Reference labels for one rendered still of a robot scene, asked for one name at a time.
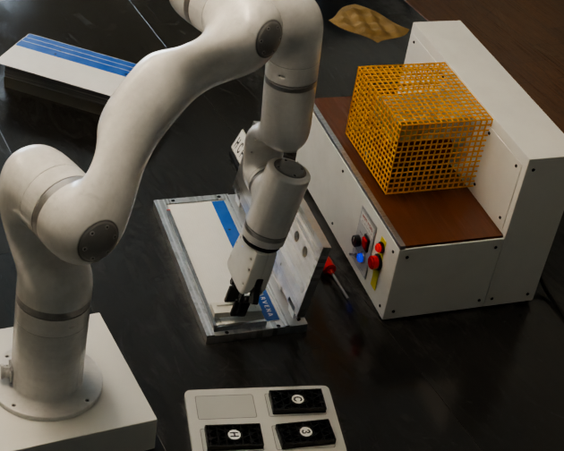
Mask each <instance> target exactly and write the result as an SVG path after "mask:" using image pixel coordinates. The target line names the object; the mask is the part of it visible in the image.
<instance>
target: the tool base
mask: <svg viewBox="0 0 564 451"><path fill-rule="evenodd" d="M218 195H219V196H221V197H220V198H218V197H217V196H218ZM171 200H175V201H174V202H173V201H171ZM215 200H224V201H225V202H226V205H227V207H228V209H229V211H230V213H231V215H232V217H233V219H234V221H235V224H236V226H237V228H238V230H239V232H240V233H241V232H242V228H243V225H244V221H245V216H244V215H245V211H244V208H243V206H242V204H241V202H240V195H239V193H238V191H235V194H229V195H228V194H217V195H207V196H196V197H186V198H175V199H165V200H153V210H154V212H155V215H156V217H157V220H158V223H159V226H160V228H161V231H162V233H163V235H164V238H165V240H166V243H167V247H168V249H169V251H170V254H171V256H172V259H173V261H174V263H175V267H176V270H177V272H178V275H179V277H180V279H181V281H182V284H183V287H184V290H185V292H186V295H187V298H188V300H189V303H190V304H191V307H192V311H193V314H194V316H195V318H196V320H197V323H198V325H199V328H200V331H201V334H202V336H203V339H204V342H205V344H206V345H209V344H215V343H223V342H229V341H236V340H244V339H250V338H257V337H264V336H276V335H284V334H291V333H297V332H304V331H306V330H307V326H308V323H307V321H306V319H305V318H297V317H296V316H295V313H294V309H295V306H294V305H293V303H292V301H291V300H288V299H287V298H286V295H285V293H284V290H283V289H282V290H283V292H281V291H280V289H279V287H278V284H277V282H276V280H275V278H274V276H273V274H272V272H271V275H270V278H269V281H268V284H267V286H266V289H267V291H268V293H269V297H270V299H271V300H272V302H273V304H274V306H275V308H276V311H277V313H278V316H279V317H280V320H277V321H270V322H267V325H266V326H259V327H253V328H239V329H232V330H225V331H228V332H229V334H226V333H225V331H218V332H214V331H213V328H212V326H211V324H210V322H209V318H208V315H207V313H206V311H205V309H204V306H203V304H202V301H201V298H200V296H199V293H198V291H197V288H196V286H195V283H194V282H193V279H192V275H191V273H190V270H189V269H188V266H187V264H186V261H185V259H184V255H183V253H182V251H181V248H180V246H179V243H178V241H177V239H176V237H175V233H174V230H173V228H172V226H171V224H170V221H169V219H168V216H167V209H169V208H168V205H175V204H184V203H194V202H204V201H215ZM277 324H279V325H280V328H278V327H277Z"/></svg>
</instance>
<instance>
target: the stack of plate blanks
mask: <svg viewBox="0 0 564 451"><path fill-rule="evenodd" d="M26 37H27V38H33V39H36V40H39V41H43V42H46V43H49V44H52V45H56V46H59V47H64V48H68V49H71V50H74V51H77V52H81V53H83V54H87V55H93V56H95V57H99V58H102V59H106V60H108V61H111V62H115V63H118V64H123V65H127V66H130V67H134V66H135V65H136V64H134V63H130V62H127V61H124V60H121V59H117V58H114V57H111V56H108V55H102V54H99V53H96V52H93V51H89V50H87V49H83V48H80V47H75V46H71V45H68V44H65V43H62V42H58V41H55V40H52V39H49V38H43V37H40V36H37V35H33V34H28V35H27V36H26ZM4 86H5V87H6V88H9V89H14V90H18V91H20V92H24V93H27V94H30V95H33V96H36V97H39V98H44V99H47V100H51V101H54V102H57V103H60V104H63V105H67V106H71V107H75V108H78V109H80V110H84V111H87V112H91V113H93V114H96V115H101V113H102V111H103V109H104V107H105V105H106V103H107V101H108V100H109V99H110V96H107V95H104V94H101V93H97V92H95V91H91V90H88V89H83V88H80V87H76V86H73V85H70V84H67V83H64V82H60V81H55V80H52V79H49V78H46V77H43V76H39V75H37V74H34V73H30V72H25V71H22V70H19V69H15V68H12V67H9V66H6V65H5V66H4Z"/></svg>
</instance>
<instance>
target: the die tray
mask: <svg viewBox="0 0 564 451"><path fill-rule="evenodd" d="M311 388H321V390H322V394H323V397H324V400H325V404H326V407H327V410H326V412H325V413H290V414H273V413H272V409H271V405H270V400H269V391H270V390H285V389H311ZM184 403H185V410H186V415H187V421H188V428H189V434H190V440H191V447H192V451H208V450H207V444H206V438H205V432H204V427H205V425H216V424H243V423H260V424H261V433H262V437H263V442H264V447H263V449H240V450H217V451H346V445H345V441H344V439H343V435H342V432H341V429H340V426H339V422H338V417H337V414H336V410H335V407H334V404H333V401H332V397H331V394H330V391H329V388H328V387H326V386H300V387H250V388H225V389H200V390H188V391H186V392H185V394H184ZM323 419H329V422H330V425H331V427H332V429H333V432H334V434H335V437H336V444H330V445H322V446H313V447H298V448H288V449H282V448H281V445H280V443H279V440H278V435H277V433H276V429H275V428H276V424H279V423H289V422H298V421H315V420H323Z"/></svg>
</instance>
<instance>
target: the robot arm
mask: <svg viewBox="0 0 564 451"><path fill-rule="evenodd" d="M169 2H170V4H171V5H172V6H173V8H174V9H175V11H176V12H177V13H178V14H179V15H180V16H181V17H182V18H183V19H185V20H186V21H187V22H189V23H190V24H191V25H192V26H193V27H195V28H196V29H197V30H199V31H201V32H202V34H201V35H200V36H199V37H198V38H196V39H195V40H193V41H191V42H188V43H186V44H184V45H181V46H179V47H172V48H168V49H163V50H159V51H156V52H153V53H151V54H149V55H146V56H145V57H144V58H142V59H141V60H140V61H139V62H138V63H137V64H136V65H135V66H134V67H133V68H132V70H131V71H130V72H129V73H128V75H127V76H126V77H125V78H124V80H123V81H122V82H121V83H120V85H119V86H118V87H117V89H116V90H115V92H114V93H113V94H112V96H111V97H110V99H109V100H108V101H107V103H106V105H105V107H104V109H103V111H102V113H101V116H100V118H99V120H98V129H97V145H96V150H95V154H94V158H93V160H92V162H91V165H90V168H89V170H88V172H87V173H86V174H85V173H84V172H83V171H82V170H81V169H80V168H79V167H78V166H77V165H76V164H75V163H73V162H72V160H71V159H70V158H68V157H67V156H66V155H65V154H63V153H62V152H61V151H59V150H57V149H54V148H52V147H50V146H47V145H41V144H34V145H29V146H26V147H24V148H21V149H18V150H17V151H15V152H14V153H13V154H12V155H11V156H10V157H9V158H8V159H7V160H6V162H5V163H4V166H3V169H2V171H1V174H0V215H1V218H2V222H3V226H4V232H5V235H6V238H7V242H8V244H9V247H10V250H11V253H12V255H13V260H14V263H15V267H16V271H17V281H16V295H15V308H14V322H13V348H12V349H10V350H8V351H6V352H5V353H3V354H2V355H0V406H2V407H3V408H4V409H5V410H6V411H7V412H9V413H12V414H13V415H16V416H19V417H21V418H23V419H27V420H31V421H63V420H67V419H71V418H73V417H75V416H78V415H80V414H82V413H84V412H86V411H87V410H89V409H90V408H91V406H92V405H94V404H95V403H96V402H97V401H98V399H99V396H100V394H101V391H102V386H103V376H102V372H101V370H100V367H99V366H98V365H97V363H96V362H95V361H94V360H93V359H92V358H91V357H90V356H89V355H87V354H86V353H85V352H86V344H87V335H88V327H89V318H90V305H91V296H92V287H93V275H92V270H91V266H90V264H92V263H95V262H98V261H100V260H102V259H103V258H105V257H106V256H107V255H108V254H109V253H110V252H111V251H112V250H113V249H114V248H115V247H116V245H117V244H118V243H119V241H120V240H121V238H122V236H123V234H124V231H125V228H126V227H127V224H128V221H129V218H130V215H131V213H132V208H133V204H134V202H135V198H136V195H137V191H138V189H139V185H140V182H141V177H142V174H143V172H144V170H145V167H146V165H147V164H148V161H149V159H150V156H151V154H152V152H153V150H154V149H155V148H156V146H157V145H158V143H159V141H160V140H161V139H162V137H163V136H164V134H165V133H166V132H167V130H168V129H169V128H170V127H171V126H172V124H173V123H174V122H175V121H176V119H177V118H178V117H179V116H180V115H181V113H182V112H183V111H184V110H185V109H186V108H187V107H188V106H189V105H190V104H191V103H192V102H193V101H194V100H195V99H196V98H197V97H198V96H199V95H201V94H202V93H204V92H205V91H207V90H208V89H211V88H213V87H216V86H217V85H219V84H222V83H225V82H228V81H231V80H235V79H238V78H241V77H244V76H246V75H248V74H250V73H252V72H255V71H256V70H258V69H259V68H261V67H262V66H263V65H264V64H265V73H264V84H263V95H262V107H261V121H260V122H258V123H256V124H255V125H253V126H252V127H251V128H250V129H249V131H248V132H247V134H246V137H245V140H244V154H243V175H244V181H245V183H246V186H247V188H248V189H249V191H250V193H251V196H252V203H251V206H250V209H249V212H248V214H247V217H246V219H245V221H244V225H243V228H242V232H241V233H240V235H239V237H238V238H237V240H236V242H235V246H234V248H233V250H232V251H231V254H230V256H229V258H228V261H227V267H228V270H229V272H230V274H231V279H230V286H229V288H228V290H227V293H226V297H225V299H224V301H225V302H234V304H233V307H232V309H231V311H230V316H234V317H244V316H245V315H246V312H247V311H248V308H249V306H250V304H256V305H257V304H258V303H259V297H260V295H261V294H262V293H263V292H264V290H265V288H266V286H267V284H268V282H269V278H270V275H271V272H272V269H273V266H274V263H275V259H276V256H277V251H278V250H279V249H280V248H281V247H283V245H284V243H285V241H286V238H287V236H288V233H289V231H290V228H291V226H292V224H293V222H294V220H295V216H296V213H297V211H298V209H299V207H300V205H301V202H302V200H303V196H304V194H305V192H306V190H307V187H308V185H309V182H310V180H311V175H310V173H309V171H308V170H307V169H306V168H305V167H304V166H303V165H301V164H300V163H298V162H296V161H294V160H292V159H289V158H285V157H283V155H284V153H292V152H295V151H297V150H299V149H300V148H301V147H302V146H303V145H304V143H305V142H306V141H307V139H308V137H309V134H310V129H311V125H312V113H313V107H314V99H315V93H316V87H317V80H318V73H319V66H320V53H321V46H322V39H323V18H322V13H321V10H320V7H319V6H318V4H317V3H316V1H315V0H169ZM248 293H250V295H249V296H244V295H245V294H248Z"/></svg>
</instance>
